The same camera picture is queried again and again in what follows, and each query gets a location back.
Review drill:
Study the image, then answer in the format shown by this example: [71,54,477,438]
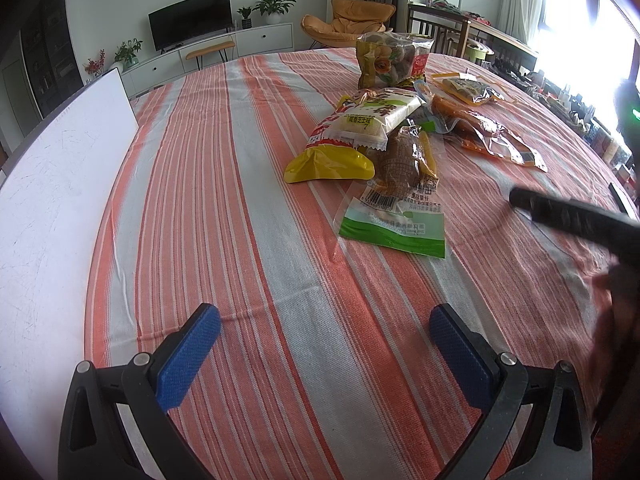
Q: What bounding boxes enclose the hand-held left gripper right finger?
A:
[429,303,596,480]

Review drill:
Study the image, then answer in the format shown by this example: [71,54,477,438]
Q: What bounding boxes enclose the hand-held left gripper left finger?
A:
[57,302,223,480]

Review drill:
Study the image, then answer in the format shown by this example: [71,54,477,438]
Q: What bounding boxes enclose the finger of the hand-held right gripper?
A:
[509,187,640,253]

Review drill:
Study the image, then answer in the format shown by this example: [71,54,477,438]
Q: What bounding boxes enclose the orange clear snack packet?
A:
[429,92,548,172]

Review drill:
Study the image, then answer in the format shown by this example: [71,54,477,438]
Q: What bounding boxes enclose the yellow-edged peanut packet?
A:
[431,74,507,107]

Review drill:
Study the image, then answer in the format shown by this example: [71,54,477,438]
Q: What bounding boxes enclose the brown bread packet green label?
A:
[334,122,447,260]

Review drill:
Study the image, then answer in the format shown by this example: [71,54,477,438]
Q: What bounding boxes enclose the white cardboard box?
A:
[0,66,141,441]

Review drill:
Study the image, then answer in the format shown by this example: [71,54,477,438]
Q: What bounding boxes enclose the yellow rice cracker packet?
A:
[284,88,425,184]

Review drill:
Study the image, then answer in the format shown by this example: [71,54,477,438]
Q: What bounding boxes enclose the clear bag of assorted snacks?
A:
[356,31,435,89]

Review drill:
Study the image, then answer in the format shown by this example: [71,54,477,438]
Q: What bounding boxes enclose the person's right hand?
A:
[590,265,640,421]

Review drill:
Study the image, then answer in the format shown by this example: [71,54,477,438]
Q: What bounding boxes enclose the row of small boxes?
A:
[535,72,640,183]

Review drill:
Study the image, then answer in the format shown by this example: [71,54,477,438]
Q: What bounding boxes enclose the orange white striped tablecloth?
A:
[82,47,640,480]

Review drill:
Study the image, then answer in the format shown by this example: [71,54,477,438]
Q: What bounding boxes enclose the dark wooden table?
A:
[406,2,538,68]

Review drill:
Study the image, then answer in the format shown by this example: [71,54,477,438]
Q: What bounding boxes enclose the orange lounge chair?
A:
[301,0,397,51]

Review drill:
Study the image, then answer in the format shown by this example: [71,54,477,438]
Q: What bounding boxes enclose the red flower plant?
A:
[84,50,107,80]

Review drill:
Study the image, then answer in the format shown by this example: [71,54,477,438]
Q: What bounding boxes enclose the leafy plant in white pot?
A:
[114,38,143,68]

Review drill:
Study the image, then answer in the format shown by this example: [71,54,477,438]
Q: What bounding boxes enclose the wooden stool black legs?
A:
[186,40,236,73]

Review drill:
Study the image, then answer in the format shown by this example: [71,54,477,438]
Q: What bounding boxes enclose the white television cabinet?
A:
[120,22,295,98]

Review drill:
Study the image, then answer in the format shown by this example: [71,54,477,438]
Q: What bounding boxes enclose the dark display cabinet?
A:
[0,0,83,151]

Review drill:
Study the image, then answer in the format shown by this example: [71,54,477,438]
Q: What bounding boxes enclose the black television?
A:
[148,0,233,52]

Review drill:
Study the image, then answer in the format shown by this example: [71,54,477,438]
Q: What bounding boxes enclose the large potted green plant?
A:
[251,0,297,26]

